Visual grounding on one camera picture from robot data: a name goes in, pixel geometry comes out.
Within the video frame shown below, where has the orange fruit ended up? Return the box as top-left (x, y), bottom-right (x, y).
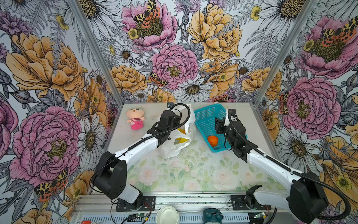
top-left (207, 135), bottom-right (219, 147)

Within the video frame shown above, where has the white translucent plastic bag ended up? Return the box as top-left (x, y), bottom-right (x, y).
top-left (158, 104), bottom-right (196, 159)

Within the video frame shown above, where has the yellow banana fruit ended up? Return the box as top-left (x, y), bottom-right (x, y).
top-left (174, 128), bottom-right (188, 144)

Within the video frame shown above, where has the teal plastic mesh basket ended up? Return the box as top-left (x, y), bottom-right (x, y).
top-left (194, 104), bottom-right (238, 153)

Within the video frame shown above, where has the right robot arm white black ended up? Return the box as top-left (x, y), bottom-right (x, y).
top-left (215, 118), bottom-right (328, 223)

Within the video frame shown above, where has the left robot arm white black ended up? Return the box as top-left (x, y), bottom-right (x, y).
top-left (90, 109), bottom-right (191, 205)

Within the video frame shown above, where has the pink plush doll toy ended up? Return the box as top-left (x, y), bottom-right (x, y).
top-left (126, 108), bottom-right (145, 130)

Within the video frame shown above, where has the dark teal round container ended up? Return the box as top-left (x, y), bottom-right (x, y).
top-left (203, 208), bottom-right (223, 224)

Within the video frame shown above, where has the white round cup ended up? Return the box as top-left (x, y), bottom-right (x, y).
top-left (156, 205), bottom-right (180, 224)

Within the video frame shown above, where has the left black corrugated cable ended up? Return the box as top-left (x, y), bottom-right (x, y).
top-left (89, 103), bottom-right (191, 194)

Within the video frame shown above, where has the black corrugated cable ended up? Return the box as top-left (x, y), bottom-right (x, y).
top-left (89, 103), bottom-right (191, 194)
top-left (227, 109), bottom-right (351, 221)

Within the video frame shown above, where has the right black corrugated cable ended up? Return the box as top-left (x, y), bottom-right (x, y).
top-left (227, 109), bottom-right (351, 221)

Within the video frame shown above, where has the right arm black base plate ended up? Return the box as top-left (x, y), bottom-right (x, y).
top-left (227, 185), bottom-right (271, 211)

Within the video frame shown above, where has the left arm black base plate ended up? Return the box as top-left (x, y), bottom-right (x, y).
top-left (116, 196), bottom-right (156, 212)

